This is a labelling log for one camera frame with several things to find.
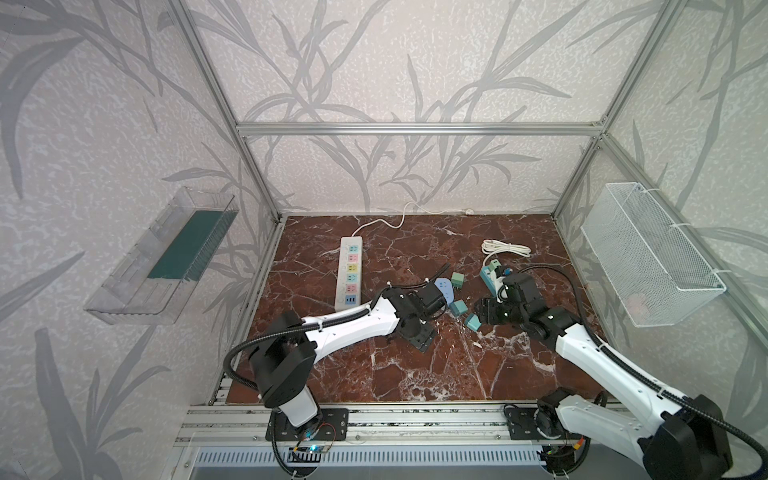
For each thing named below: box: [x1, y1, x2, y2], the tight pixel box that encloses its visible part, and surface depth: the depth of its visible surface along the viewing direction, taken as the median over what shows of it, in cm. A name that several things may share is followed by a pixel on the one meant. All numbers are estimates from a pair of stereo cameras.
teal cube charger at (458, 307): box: [449, 299, 468, 317], surface depth 95 cm
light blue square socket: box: [434, 278, 455, 304], surface depth 98 cm
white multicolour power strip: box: [334, 221, 373, 311], surface depth 104 cm
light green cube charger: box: [451, 272, 465, 289], surface depth 101 cm
